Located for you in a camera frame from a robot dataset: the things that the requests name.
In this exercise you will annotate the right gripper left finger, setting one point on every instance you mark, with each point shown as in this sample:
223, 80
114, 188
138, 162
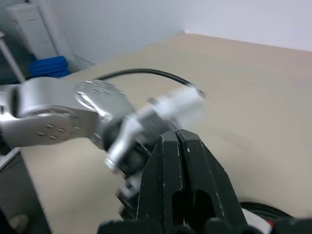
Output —
161, 182

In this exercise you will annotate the blue stacked crates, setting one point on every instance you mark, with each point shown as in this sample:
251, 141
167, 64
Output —
48, 67

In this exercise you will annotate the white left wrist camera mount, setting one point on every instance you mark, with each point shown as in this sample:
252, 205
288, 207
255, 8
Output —
175, 102

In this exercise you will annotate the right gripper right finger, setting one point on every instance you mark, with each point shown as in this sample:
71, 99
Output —
209, 175

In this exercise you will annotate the white cabinet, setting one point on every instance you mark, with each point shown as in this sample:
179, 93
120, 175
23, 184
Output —
31, 29

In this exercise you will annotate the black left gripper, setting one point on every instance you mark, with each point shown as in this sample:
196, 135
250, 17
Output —
133, 159

